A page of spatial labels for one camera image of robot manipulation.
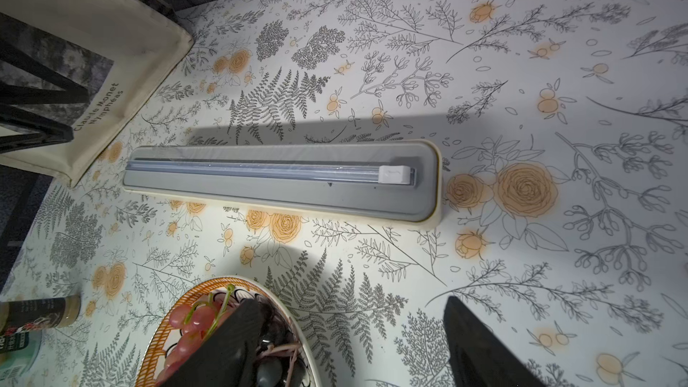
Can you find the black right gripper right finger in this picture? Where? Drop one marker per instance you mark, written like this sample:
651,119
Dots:
477,357

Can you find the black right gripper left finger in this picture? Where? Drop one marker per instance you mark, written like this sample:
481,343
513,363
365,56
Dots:
227,357

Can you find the cream plastic wrap dispenser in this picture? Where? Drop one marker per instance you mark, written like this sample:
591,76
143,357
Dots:
335,179

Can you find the red grape bunch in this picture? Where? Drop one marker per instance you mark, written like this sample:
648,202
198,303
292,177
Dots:
194,322

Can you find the black grape bunch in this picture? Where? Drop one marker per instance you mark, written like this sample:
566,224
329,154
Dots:
278,360

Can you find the white dispenser slide cutter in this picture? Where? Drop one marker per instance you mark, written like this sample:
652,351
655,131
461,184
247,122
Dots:
395,175

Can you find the green lidded tin can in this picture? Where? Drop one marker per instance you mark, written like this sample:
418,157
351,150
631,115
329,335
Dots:
18,354

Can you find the dark spice jar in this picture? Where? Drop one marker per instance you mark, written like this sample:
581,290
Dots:
39,314

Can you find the cream canvas tote bag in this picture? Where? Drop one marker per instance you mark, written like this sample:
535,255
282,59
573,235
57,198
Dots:
74,73

